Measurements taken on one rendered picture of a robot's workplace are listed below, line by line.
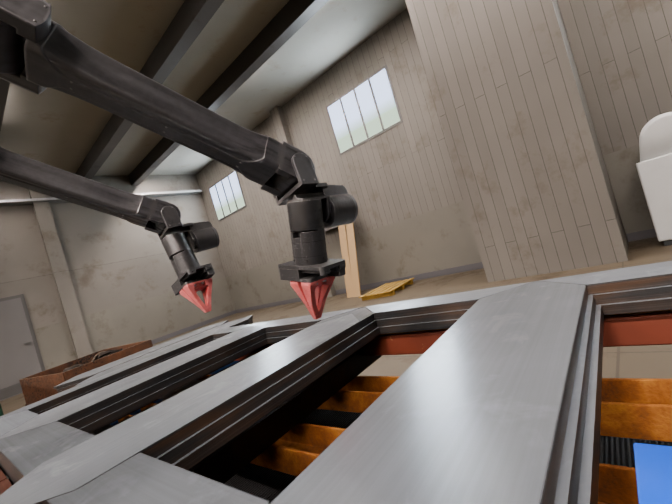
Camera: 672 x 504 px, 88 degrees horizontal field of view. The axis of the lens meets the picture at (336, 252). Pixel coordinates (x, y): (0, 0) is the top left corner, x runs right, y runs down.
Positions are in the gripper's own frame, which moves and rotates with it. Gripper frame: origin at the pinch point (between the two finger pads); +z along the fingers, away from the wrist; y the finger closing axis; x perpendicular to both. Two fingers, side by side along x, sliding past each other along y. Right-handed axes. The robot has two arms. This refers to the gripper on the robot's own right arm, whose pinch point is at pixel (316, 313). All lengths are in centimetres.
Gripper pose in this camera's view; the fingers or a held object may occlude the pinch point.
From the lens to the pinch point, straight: 61.1
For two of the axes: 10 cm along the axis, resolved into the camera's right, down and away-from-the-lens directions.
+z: 1.0, 9.8, 1.5
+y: -7.8, -0.2, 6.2
